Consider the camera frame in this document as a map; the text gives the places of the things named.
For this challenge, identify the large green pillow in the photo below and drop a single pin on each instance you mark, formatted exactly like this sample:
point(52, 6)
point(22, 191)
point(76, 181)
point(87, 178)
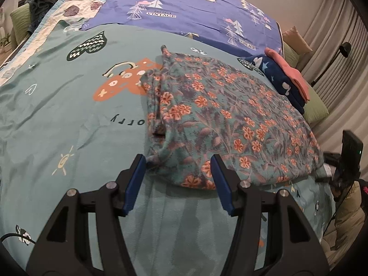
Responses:
point(314, 106)

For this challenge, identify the teal printed bedsheet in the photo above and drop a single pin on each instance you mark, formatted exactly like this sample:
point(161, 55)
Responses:
point(57, 120)

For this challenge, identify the floral print garment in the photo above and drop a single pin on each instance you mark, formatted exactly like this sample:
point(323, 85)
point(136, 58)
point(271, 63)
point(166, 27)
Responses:
point(230, 115)

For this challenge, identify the navy folded garment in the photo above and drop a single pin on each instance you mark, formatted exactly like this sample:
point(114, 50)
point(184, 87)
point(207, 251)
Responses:
point(281, 83)

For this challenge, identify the small green pillow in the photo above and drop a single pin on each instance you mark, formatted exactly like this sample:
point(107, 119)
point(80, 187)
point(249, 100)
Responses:
point(291, 56)

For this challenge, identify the purple tree print sheet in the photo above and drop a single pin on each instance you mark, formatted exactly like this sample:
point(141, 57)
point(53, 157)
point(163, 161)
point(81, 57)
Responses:
point(178, 5)

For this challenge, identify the green pillow beside clothes pile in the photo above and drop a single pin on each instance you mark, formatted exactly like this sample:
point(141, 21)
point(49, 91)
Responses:
point(20, 20)

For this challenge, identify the white leaf print quilt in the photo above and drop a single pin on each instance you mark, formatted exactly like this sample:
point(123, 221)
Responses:
point(77, 7)

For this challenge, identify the peach pillow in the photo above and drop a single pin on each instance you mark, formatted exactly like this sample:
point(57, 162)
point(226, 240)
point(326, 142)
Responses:
point(296, 38)

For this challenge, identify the pink folded garment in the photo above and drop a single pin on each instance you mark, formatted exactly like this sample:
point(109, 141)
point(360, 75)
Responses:
point(296, 80)

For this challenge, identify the pile of grey clothes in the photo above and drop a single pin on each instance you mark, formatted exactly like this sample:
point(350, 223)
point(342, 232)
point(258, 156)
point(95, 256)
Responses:
point(43, 3)

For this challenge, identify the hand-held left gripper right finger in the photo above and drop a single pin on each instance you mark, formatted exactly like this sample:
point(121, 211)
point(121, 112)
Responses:
point(222, 184)

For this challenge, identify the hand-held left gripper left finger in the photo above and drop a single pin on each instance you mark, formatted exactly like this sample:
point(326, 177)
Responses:
point(135, 184)

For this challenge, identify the person's right forearm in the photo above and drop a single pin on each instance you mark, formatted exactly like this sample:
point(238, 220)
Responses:
point(350, 215)

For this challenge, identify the beige curtain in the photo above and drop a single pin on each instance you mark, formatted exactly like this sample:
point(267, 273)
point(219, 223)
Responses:
point(339, 14)

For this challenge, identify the black floor lamp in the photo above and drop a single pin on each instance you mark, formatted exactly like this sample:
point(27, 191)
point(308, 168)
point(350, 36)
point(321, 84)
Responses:
point(345, 49)

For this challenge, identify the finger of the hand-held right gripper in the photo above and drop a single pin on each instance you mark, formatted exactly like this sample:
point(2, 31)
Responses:
point(333, 158)

